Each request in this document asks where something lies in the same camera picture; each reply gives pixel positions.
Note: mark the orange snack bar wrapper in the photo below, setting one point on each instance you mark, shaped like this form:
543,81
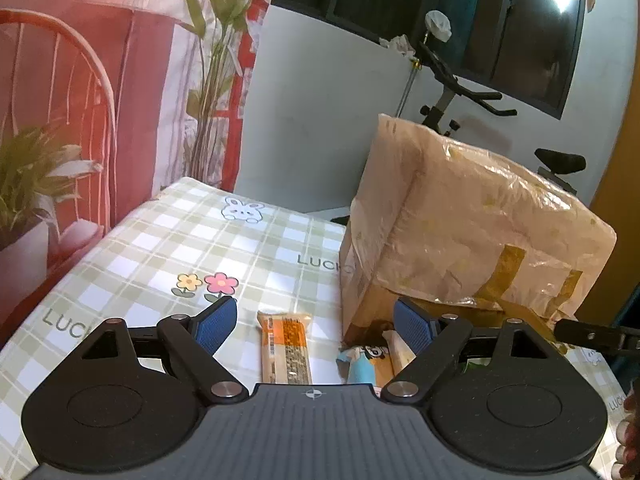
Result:
285,357

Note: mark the person right hand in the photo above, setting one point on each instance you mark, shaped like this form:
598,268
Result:
626,464

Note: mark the white cloth on bike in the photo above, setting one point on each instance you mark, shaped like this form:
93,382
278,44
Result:
438,26

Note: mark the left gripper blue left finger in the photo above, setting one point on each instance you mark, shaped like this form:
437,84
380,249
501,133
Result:
190,342

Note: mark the beige snack packet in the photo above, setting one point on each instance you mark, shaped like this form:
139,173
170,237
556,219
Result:
390,358

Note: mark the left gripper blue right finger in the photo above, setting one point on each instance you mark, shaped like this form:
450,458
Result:
437,344

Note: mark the blue snack packet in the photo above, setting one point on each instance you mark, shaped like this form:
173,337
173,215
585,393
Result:
360,368

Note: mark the checked green tablecloth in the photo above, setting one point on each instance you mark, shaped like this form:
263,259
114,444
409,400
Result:
84,394

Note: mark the dark window frame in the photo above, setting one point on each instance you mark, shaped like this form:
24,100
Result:
526,49

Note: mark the brown cardboard box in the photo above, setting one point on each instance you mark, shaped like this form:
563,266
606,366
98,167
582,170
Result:
456,228

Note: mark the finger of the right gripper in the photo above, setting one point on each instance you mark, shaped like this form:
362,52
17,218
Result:
616,341

